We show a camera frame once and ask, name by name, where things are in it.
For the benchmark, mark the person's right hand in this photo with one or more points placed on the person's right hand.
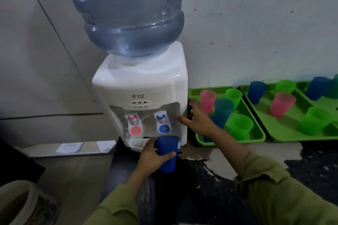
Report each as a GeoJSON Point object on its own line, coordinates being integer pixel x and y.
{"type": "Point", "coordinates": [202, 123]}

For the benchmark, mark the person's left hand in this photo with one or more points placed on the person's left hand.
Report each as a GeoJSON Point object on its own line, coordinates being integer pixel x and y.
{"type": "Point", "coordinates": [147, 161]}

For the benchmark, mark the person's left thumb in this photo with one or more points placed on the person's left thumb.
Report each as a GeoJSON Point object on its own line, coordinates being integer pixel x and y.
{"type": "Point", "coordinates": [167, 155]}

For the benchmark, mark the person's right thumb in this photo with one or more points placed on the person's right thumb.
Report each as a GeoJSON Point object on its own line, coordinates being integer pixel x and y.
{"type": "Point", "coordinates": [184, 120]}

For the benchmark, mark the blue plastic cup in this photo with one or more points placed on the blue plastic cup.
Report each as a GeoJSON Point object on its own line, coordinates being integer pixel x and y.
{"type": "Point", "coordinates": [214, 123]}
{"type": "Point", "coordinates": [256, 91]}
{"type": "Point", "coordinates": [316, 87]}
{"type": "Point", "coordinates": [167, 145]}
{"type": "Point", "coordinates": [224, 110]}

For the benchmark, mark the white water dispenser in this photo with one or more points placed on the white water dispenser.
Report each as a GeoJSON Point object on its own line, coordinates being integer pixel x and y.
{"type": "Point", "coordinates": [147, 82]}

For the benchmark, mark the person's right forearm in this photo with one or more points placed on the person's right forearm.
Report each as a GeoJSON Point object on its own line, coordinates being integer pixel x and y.
{"type": "Point", "coordinates": [264, 180]}

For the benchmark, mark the person's left forearm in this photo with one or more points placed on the person's left forearm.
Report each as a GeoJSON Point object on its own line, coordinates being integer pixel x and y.
{"type": "Point", "coordinates": [118, 201]}

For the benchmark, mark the blue dispenser tap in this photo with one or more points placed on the blue dispenser tap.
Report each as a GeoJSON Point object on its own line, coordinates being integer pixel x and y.
{"type": "Point", "coordinates": [163, 123]}

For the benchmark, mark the pink plastic cup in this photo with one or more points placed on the pink plastic cup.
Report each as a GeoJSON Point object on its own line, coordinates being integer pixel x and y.
{"type": "Point", "coordinates": [282, 104]}
{"type": "Point", "coordinates": [208, 101]}

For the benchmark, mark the red dispenser tap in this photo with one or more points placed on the red dispenser tap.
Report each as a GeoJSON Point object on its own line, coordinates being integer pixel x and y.
{"type": "Point", "coordinates": [134, 124]}

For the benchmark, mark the green plastic tray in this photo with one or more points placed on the green plastic tray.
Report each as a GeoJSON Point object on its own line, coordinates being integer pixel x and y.
{"type": "Point", "coordinates": [330, 102]}
{"type": "Point", "coordinates": [287, 127]}
{"type": "Point", "coordinates": [253, 137]}

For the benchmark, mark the white paper sheet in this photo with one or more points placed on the white paper sheet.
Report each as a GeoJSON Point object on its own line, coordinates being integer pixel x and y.
{"type": "Point", "coordinates": [70, 147]}

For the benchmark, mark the large blue water jug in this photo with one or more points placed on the large blue water jug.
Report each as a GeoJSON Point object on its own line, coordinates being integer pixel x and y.
{"type": "Point", "coordinates": [132, 14]}

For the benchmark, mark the white plastic bucket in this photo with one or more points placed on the white plastic bucket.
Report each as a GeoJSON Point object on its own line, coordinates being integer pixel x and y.
{"type": "Point", "coordinates": [23, 203]}

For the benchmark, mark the dark green plastic cup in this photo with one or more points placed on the dark green plastic cup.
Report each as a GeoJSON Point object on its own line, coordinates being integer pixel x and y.
{"type": "Point", "coordinates": [334, 87]}

